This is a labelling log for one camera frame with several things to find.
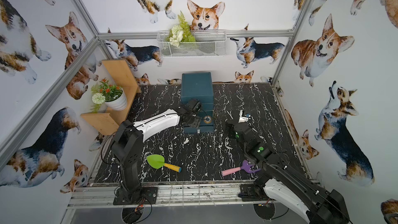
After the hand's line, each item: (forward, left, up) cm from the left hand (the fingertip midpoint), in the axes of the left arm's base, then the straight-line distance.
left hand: (193, 116), depth 93 cm
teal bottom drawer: (0, -8, -9) cm, 12 cm away
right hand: (-9, -24, +11) cm, 28 cm away
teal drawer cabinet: (+12, -4, +13) cm, 19 cm away
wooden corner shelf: (-7, +44, +8) cm, 45 cm away
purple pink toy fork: (-28, -29, -8) cm, 41 cm away
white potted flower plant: (+11, +48, +6) cm, 49 cm away
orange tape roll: (+2, -7, -7) cm, 11 cm away
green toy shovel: (-23, +19, -9) cm, 32 cm away
